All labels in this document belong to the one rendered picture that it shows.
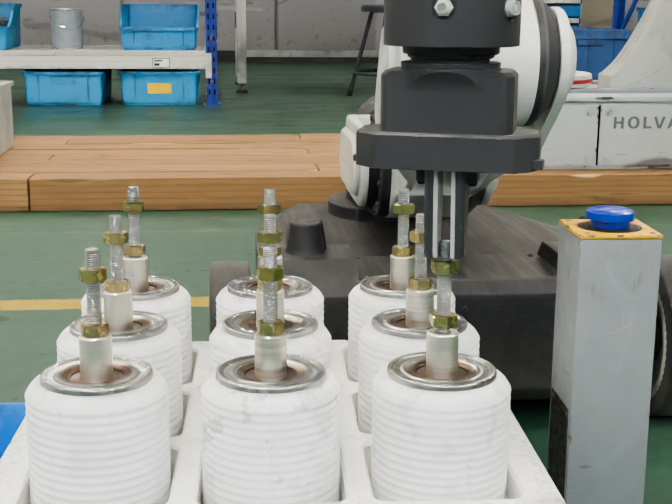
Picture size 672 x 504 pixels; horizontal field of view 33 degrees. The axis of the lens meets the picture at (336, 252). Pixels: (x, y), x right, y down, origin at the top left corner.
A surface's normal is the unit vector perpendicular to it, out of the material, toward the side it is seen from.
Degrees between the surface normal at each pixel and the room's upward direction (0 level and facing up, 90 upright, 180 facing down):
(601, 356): 90
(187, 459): 0
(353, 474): 0
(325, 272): 45
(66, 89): 93
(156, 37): 95
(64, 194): 90
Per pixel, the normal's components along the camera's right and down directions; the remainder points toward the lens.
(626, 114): 0.10, 0.22
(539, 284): 0.07, -0.52
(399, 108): -0.22, 0.22
